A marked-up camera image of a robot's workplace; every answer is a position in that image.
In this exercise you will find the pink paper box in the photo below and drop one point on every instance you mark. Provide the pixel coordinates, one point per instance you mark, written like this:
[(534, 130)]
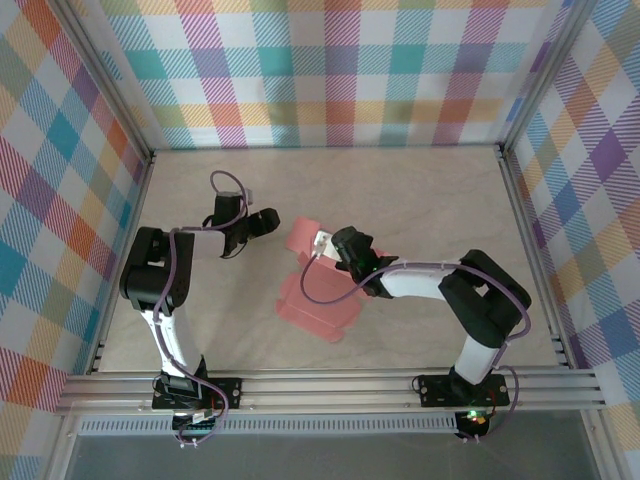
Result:
[(320, 305)]

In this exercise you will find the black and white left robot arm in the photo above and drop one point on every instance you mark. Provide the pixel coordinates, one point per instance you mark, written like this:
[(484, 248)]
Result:
[(150, 280)]

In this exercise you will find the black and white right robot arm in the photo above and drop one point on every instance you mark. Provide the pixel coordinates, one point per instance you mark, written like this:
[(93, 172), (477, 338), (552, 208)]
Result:
[(415, 280)]

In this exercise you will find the plaid backdrop cloth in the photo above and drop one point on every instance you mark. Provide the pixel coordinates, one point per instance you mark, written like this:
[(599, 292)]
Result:
[(600, 200), (325, 75), (40, 200)]

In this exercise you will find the green terminal control board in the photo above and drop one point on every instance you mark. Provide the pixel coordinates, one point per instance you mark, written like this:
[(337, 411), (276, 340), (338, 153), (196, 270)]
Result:
[(197, 425)]

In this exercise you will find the control board with LED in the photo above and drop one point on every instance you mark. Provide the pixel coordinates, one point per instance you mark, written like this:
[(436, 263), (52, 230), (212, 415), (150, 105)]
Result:
[(475, 421)]

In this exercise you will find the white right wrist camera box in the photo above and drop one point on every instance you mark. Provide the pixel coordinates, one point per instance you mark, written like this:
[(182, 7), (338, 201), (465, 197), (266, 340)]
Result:
[(322, 245)]

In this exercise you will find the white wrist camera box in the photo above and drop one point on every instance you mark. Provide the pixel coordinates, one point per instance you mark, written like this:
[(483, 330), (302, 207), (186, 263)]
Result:
[(249, 194), (322, 245)]

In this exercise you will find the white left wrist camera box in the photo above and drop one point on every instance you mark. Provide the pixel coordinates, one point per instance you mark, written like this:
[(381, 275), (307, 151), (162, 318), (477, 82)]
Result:
[(249, 194)]

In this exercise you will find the aluminium side rail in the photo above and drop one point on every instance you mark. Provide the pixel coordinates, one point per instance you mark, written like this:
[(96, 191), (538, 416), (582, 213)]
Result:
[(131, 225), (526, 225)]

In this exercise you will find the aluminium mounting rail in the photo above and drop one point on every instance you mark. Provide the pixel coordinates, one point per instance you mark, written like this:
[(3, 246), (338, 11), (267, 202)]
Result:
[(325, 390)]

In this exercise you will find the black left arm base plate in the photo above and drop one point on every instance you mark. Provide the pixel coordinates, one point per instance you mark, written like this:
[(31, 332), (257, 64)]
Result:
[(227, 392)]

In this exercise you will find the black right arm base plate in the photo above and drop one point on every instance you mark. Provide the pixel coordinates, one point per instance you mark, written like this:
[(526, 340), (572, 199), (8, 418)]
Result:
[(435, 392)]

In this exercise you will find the aluminium frame post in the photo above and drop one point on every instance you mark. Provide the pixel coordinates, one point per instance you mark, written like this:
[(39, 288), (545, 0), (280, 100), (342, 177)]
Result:
[(105, 75), (543, 75)]

